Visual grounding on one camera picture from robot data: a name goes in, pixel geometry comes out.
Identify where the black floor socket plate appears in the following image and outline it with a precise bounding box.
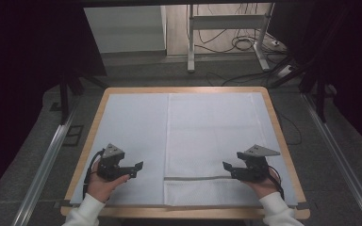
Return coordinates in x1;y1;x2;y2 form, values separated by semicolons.
62;124;85;147

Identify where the dark curtain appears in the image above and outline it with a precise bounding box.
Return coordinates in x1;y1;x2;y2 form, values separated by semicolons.
267;0;362;158
0;0;108;205

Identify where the white cloth with grey stripe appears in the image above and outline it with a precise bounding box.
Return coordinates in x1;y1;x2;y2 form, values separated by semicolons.
162;92;268;207

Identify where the wooden table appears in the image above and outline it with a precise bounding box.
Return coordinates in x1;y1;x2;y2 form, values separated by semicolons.
59;86;311;220

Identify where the pale grey cabinet panel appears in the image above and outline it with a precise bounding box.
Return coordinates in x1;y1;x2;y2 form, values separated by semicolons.
83;5;168;55

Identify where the tangle of black floor cables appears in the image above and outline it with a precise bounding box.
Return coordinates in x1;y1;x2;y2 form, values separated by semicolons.
193;3;288;55

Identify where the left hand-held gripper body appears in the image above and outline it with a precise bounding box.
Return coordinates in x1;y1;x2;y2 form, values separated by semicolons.
96;143;137;183

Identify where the person's left hand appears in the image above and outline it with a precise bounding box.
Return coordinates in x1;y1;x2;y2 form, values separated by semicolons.
86;159;131;203

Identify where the aluminium floor rail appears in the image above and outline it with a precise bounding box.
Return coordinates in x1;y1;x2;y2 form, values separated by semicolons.
301;92;362;226
11;93;83;226

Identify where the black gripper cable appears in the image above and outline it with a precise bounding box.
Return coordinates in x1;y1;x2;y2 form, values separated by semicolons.
267;166;286;202
82;149;106;200

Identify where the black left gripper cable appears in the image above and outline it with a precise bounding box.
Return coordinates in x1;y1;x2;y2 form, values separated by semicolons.
82;149;106;200

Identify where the black metal stand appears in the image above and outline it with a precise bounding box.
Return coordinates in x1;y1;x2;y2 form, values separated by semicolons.
57;71;108;125
269;53;337;124

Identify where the person's right hand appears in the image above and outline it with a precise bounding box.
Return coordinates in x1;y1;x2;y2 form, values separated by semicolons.
242;167;281;200

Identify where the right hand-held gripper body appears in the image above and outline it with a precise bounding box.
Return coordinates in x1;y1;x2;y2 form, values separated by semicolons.
232;144;281;184

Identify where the white metal desk frame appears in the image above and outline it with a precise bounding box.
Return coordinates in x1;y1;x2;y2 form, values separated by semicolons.
186;3;276;74

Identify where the thin black floor cable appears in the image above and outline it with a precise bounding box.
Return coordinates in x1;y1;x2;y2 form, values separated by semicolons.
275;110;303;146

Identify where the white power strip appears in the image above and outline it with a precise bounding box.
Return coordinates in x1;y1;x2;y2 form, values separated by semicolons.
276;63;295;78

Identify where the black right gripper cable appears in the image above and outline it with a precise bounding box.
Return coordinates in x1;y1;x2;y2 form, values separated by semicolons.
267;166;286;202

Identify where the white table mat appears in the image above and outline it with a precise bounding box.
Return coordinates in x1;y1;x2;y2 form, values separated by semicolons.
70;92;299;207

